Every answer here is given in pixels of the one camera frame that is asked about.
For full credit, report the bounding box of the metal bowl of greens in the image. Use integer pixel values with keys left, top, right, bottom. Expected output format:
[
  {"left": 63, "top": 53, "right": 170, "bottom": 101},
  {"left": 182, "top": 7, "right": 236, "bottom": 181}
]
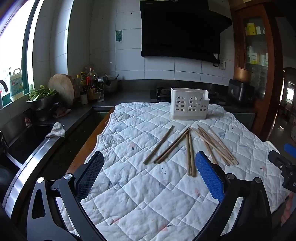
[{"left": 27, "top": 85, "right": 58, "bottom": 111}]

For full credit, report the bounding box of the white plastic utensil holder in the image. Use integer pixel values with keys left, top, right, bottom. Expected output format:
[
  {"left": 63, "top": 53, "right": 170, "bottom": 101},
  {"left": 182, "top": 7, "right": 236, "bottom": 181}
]
[{"left": 170, "top": 87, "right": 210, "bottom": 121}]

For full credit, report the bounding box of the green wall hook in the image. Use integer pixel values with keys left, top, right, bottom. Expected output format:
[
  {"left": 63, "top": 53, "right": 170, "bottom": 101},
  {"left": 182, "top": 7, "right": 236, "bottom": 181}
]
[{"left": 115, "top": 30, "right": 122, "bottom": 42}]

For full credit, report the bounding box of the black rice cooker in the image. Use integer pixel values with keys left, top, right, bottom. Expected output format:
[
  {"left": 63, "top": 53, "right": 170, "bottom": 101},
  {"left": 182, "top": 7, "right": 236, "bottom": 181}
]
[{"left": 228, "top": 79, "right": 254, "bottom": 102}]

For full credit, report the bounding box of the white wall socket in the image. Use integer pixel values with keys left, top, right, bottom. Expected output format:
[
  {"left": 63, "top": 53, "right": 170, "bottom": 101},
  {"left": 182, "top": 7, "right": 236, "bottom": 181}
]
[{"left": 219, "top": 60, "right": 226, "bottom": 70}]

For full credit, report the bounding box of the dark sauce bottle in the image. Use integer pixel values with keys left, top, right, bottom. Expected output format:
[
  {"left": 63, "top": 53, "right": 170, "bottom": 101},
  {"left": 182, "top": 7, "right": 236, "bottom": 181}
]
[{"left": 80, "top": 71, "right": 87, "bottom": 95}]

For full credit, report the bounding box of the cooking oil bottle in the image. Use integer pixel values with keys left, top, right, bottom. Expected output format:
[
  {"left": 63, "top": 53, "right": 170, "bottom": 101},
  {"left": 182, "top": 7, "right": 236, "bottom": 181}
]
[{"left": 86, "top": 67, "right": 98, "bottom": 100}]

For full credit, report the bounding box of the grey dish rag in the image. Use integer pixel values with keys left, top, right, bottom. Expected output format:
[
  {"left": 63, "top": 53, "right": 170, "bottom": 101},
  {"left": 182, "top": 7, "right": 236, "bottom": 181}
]
[{"left": 46, "top": 122, "right": 66, "bottom": 138}]

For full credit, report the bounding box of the black faucet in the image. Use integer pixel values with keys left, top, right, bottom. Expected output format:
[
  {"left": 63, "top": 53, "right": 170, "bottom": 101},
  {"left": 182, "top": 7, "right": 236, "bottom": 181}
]
[{"left": 0, "top": 80, "right": 8, "bottom": 92}]

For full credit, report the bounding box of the white quilted cloth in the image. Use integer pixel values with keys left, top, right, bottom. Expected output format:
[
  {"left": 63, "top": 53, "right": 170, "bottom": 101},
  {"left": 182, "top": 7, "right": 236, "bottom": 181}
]
[{"left": 59, "top": 101, "right": 290, "bottom": 241}]

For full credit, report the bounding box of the round wooden cutting board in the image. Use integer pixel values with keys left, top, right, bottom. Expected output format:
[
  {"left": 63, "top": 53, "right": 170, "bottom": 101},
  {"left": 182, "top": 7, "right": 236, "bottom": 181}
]
[{"left": 48, "top": 74, "right": 79, "bottom": 105}]

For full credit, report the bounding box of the copper coloured pot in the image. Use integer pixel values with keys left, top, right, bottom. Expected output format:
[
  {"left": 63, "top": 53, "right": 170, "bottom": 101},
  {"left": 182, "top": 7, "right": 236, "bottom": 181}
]
[{"left": 233, "top": 67, "right": 252, "bottom": 82}]

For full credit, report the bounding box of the wooden glass cabinet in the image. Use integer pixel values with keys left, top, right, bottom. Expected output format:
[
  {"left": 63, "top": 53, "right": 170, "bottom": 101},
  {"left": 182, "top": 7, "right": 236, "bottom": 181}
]
[{"left": 229, "top": 1, "right": 283, "bottom": 141}]

